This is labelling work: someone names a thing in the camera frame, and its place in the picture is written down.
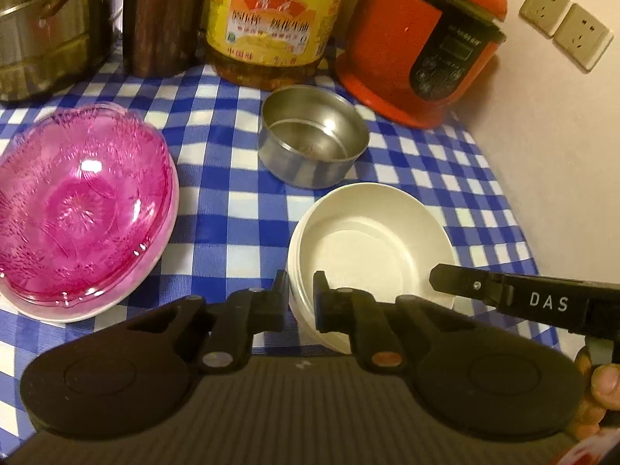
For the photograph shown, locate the white ceramic plate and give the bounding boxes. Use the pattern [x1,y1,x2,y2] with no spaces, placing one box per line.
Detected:
[0,155,181,324]

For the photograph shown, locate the stainless steel steamer pot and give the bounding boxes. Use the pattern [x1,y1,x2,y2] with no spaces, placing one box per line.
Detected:
[0,0,127,102]

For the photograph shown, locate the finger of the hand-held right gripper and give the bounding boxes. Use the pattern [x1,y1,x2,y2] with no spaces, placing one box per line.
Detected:
[429,262,514,308]

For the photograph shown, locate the stainless steel bowl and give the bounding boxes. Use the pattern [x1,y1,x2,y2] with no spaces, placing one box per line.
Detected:
[258,84,371,189]

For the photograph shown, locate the large cooking oil bottle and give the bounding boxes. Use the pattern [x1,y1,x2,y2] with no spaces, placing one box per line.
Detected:
[206,0,357,92]

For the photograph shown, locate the person's right hand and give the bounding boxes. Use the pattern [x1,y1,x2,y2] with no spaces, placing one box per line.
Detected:
[574,349,620,443]

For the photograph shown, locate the beige wall socket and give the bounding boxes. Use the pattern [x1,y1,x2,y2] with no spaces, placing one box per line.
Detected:
[519,0,571,37]
[553,3,611,72]

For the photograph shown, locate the person's right forearm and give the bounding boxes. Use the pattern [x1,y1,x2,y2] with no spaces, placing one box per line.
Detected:
[557,426,620,465]

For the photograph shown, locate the pink glass bowl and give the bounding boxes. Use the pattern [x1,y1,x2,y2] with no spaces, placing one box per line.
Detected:
[0,103,176,301]

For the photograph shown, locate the brown cylindrical canister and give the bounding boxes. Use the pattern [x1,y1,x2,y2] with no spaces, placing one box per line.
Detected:
[122,0,214,78]

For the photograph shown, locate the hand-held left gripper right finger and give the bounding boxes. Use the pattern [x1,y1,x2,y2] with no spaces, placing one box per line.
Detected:
[312,271,466,371]

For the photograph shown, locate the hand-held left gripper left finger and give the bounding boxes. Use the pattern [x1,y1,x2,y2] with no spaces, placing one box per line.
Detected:
[128,269,291,374]

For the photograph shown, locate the red electric pressure cooker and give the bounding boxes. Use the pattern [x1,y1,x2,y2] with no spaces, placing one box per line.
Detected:
[334,0,508,129]

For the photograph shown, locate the blue white checkered tablecloth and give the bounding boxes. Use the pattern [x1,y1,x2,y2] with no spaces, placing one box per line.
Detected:
[0,34,542,429]

